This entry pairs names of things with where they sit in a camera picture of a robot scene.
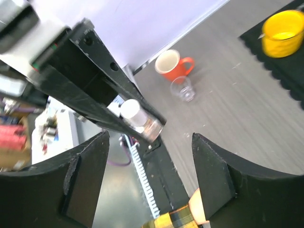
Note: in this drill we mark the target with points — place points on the black cloth placemat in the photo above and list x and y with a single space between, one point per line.
288 70

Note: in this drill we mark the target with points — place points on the mannequin hand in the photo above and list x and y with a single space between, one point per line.
197 209

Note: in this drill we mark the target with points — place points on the glitter nail polish bottle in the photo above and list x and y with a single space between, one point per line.
146 125

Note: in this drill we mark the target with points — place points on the yellow mug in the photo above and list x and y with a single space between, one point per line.
283 33

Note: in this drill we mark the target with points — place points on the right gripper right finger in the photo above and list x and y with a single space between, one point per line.
237 193

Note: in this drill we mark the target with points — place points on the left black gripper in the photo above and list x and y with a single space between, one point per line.
27 29

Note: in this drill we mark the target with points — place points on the clear plastic cup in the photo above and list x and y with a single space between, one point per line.
182 88

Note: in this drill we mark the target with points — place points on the white cable duct strip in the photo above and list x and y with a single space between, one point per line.
148 192

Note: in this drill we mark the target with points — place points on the yellow plaid sleeve forearm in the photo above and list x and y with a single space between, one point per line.
180 218

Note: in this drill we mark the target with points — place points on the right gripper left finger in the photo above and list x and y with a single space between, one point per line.
60 192

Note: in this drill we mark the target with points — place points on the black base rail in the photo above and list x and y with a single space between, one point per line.
168 190

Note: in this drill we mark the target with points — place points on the orange mug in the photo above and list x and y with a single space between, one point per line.
170 65

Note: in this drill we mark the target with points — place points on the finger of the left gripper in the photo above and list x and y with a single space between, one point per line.
97 73
54 84

